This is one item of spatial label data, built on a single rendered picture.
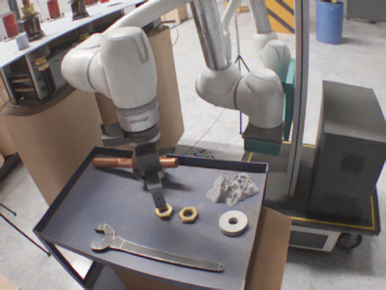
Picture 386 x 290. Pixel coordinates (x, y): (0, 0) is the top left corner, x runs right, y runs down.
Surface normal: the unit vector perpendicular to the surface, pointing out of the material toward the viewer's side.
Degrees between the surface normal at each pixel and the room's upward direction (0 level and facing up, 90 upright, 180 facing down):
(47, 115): 90
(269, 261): 26
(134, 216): 0
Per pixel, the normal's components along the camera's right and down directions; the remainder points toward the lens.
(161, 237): -0.11, -0.80
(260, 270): 0.32, -0.68
